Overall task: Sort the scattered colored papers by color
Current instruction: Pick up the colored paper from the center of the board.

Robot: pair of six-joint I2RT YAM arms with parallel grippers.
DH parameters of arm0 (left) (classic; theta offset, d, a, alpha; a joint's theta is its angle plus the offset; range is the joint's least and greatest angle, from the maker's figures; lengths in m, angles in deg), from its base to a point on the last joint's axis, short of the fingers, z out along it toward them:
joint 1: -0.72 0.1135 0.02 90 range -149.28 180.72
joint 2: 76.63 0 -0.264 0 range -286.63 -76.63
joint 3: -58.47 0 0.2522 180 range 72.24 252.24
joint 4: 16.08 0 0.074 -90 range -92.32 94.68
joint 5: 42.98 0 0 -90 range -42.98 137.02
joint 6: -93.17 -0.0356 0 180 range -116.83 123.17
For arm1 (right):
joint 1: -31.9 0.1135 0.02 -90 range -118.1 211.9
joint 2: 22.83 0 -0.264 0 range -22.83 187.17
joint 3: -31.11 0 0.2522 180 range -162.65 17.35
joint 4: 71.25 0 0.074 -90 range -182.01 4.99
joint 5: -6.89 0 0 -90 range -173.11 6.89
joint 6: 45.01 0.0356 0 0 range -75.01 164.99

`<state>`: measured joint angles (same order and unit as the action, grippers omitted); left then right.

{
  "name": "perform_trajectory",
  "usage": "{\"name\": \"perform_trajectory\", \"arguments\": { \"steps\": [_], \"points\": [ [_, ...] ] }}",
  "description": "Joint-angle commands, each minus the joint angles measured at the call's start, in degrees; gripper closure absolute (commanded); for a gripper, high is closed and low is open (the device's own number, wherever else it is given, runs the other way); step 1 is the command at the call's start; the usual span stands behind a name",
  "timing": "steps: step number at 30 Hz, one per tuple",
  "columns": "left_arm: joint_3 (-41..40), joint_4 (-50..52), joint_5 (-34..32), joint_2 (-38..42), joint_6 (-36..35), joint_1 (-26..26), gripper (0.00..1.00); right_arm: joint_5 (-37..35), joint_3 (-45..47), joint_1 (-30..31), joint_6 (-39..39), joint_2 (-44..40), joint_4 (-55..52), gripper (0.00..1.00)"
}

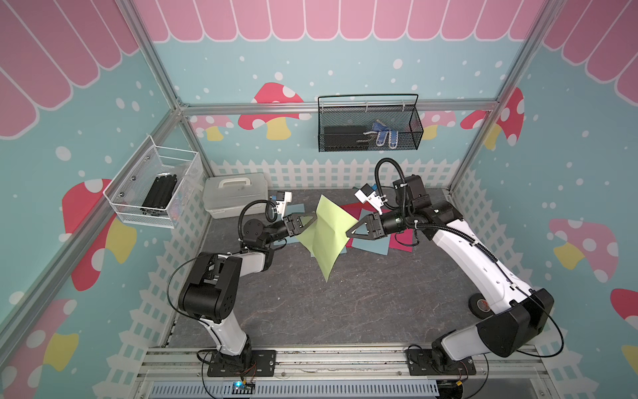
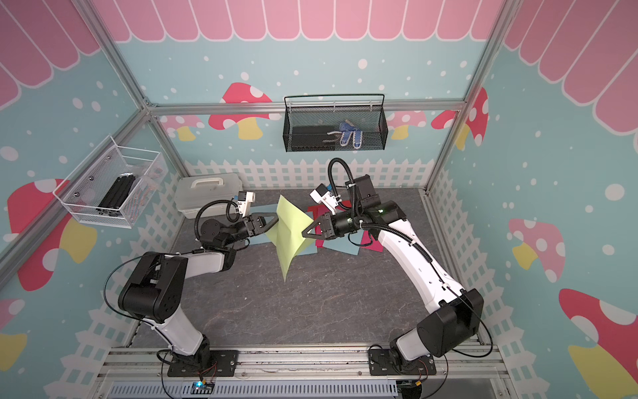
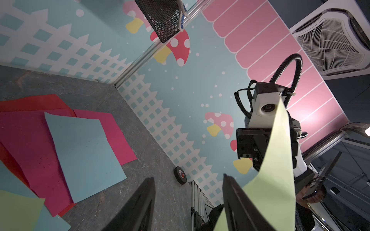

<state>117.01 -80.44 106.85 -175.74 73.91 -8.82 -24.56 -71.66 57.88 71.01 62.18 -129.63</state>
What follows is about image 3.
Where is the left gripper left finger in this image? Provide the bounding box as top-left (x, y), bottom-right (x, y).
top-left (103, 177), bottom-right (156, 231)

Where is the red paper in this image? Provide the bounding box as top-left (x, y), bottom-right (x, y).
top-left (1, 94), bottom-right (75, 216)

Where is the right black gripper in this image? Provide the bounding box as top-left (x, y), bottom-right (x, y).
top-left (236, 126), bottom-right (300, 171)

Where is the person outside enclosure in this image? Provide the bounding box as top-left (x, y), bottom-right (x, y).
top-left (294, 184), bottom-right (329, 231)

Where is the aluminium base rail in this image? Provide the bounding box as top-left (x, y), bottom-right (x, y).
top-left (189, 181), bottom-right (214, 231)

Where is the ceiling air conditioner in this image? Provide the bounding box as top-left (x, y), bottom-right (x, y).
top-left (290, 1), bottom-right (370, 80)

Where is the large green paper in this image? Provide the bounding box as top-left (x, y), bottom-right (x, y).
top-left (214, 100), bottom-right (296, 231)

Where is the right blue paper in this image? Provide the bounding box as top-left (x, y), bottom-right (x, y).
top-left (44, 113), bottom-right (127, 203)

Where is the black mesh wall basket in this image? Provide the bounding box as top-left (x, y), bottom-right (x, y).
top-left (136, 0), bottom-right (180, 43)

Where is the black tape roll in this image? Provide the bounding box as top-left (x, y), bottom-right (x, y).
top-left (173, 166), bottom-right (187, 185)

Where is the blue white item in basket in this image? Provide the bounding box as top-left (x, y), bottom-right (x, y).
top-left (176, 0), bottom-right (188, 32)

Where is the small green paper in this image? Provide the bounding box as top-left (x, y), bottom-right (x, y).
top-left (1, 190), bottom-right (45, 231)

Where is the magenta paper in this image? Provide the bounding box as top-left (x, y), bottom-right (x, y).
top-left (74, 109), bottom-right (137, 166)
top-left (1, 109), bottom-right (73, 217)

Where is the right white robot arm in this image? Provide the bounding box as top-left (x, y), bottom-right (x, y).
top-left (236, 117), bottom-right (314, 192)

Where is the blue paper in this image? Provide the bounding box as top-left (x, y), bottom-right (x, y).
top-left (44, 113), bottom-right (127, 203)
top-left (1, 163), bottom-right (71, 231)

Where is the middle blue paper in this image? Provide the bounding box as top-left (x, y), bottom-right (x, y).
top-left (1, 163), bottom-right (71, 231)

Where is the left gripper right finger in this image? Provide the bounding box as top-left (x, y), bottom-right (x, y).
top-left (223, 174), bottom-right (274, 231)

